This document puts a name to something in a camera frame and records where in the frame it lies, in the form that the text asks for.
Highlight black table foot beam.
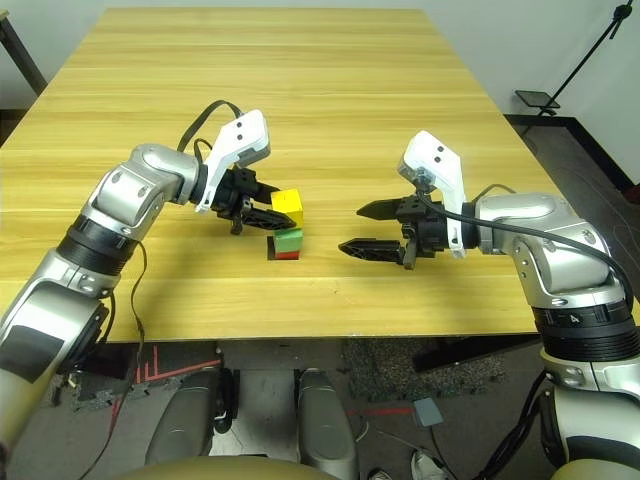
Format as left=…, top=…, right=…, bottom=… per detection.
left=413, top=334, right=544, bottom=374

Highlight black left wrist camera cable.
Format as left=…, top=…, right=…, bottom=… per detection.
left=177, top=99, right=245, bottom=167

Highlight grey robot left leg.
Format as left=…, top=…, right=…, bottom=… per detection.
left=144, top=369, right=224, bottom=467

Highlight olive robot torso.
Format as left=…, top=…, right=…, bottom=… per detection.
left=112, top=452, right=326, bottom=480

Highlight green block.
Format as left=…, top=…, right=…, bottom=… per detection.
left=272, top=228, right=303, bottom=254

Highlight black cable bundle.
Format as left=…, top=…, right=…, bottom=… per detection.
left=472, top=369, right=552, bottom=480

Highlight black foam mat red lines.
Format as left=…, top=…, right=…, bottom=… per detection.
left=52, top=343, right=222, bottom=412

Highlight grey foot pedal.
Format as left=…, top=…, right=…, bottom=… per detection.
left=413, top=398, right=445, bottom=427

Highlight grey robot leg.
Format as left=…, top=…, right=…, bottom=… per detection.
left=298, top=368, right=360, bottom=480
left=144, top=369, right=224, bottom=467

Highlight grey robot right leg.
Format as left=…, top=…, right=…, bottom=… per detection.
left=298, top=368, right=360, bottom=480

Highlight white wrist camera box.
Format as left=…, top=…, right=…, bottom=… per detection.
left=397, top=130, right=469, bottom=260
left=194, top=109, right=272, bottom=215

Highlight black tripod stand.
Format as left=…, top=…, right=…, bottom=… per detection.
left=514, top=0, right=634, bottom=119

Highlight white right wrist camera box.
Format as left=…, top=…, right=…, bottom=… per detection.
left=397, top=130, right=469, bottom=260

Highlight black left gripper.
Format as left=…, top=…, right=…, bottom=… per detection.
left=215, top=168, right=298, bottom=236

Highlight thin dark hanging cable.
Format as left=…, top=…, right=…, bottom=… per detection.
left=102, top=242, right=149, bottom=456

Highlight yellow block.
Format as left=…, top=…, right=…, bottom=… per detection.
left=270, top=188, right=305, bottom=230

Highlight wooden side table black leg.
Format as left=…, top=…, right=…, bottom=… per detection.
left=0, top=9, right=49, bottom=97

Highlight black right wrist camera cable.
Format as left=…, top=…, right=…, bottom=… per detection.
left=418, top=172, right=635, bottom=307

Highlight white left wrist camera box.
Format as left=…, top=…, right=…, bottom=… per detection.
left=194, top=109, right=272, bottom=215

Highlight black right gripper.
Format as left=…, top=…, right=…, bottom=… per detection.
left=338, top=194, right=449, bottom=272

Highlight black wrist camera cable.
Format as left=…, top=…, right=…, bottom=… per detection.
left=418, top=172, right=635, bottom=307
left=177, top=99, right=245, bottom=167

